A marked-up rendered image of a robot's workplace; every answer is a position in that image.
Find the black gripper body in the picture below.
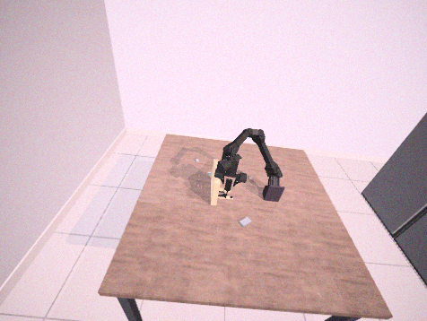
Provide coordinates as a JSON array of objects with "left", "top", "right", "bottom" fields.
[{"left": 214, "top": 169, "right": 247, "bottom": 183}]

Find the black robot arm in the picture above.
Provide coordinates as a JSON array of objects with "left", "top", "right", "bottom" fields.
[{"left": 217, "top": 128, "right": 283, "bottom": 187}]

